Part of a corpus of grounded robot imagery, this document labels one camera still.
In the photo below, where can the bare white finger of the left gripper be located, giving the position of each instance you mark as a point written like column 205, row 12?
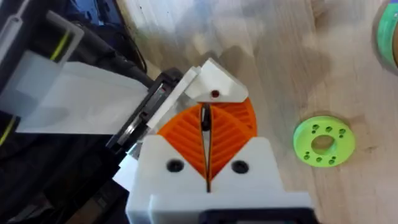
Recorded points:
column 217, row 79

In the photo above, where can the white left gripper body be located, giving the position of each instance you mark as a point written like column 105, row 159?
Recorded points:
column 87, row 99

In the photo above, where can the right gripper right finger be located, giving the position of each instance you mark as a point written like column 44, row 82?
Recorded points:
column 248, row 182

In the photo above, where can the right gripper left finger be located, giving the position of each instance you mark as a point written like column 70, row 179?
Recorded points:
column 161, row 180

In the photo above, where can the left wrist upright flat plate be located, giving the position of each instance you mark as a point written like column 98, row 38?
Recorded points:
column 37, row 71

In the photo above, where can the green disc with holes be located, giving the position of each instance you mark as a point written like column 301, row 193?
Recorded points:
column 339, row 141

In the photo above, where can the green round tub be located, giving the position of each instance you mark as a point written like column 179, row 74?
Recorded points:
column 387, row 34

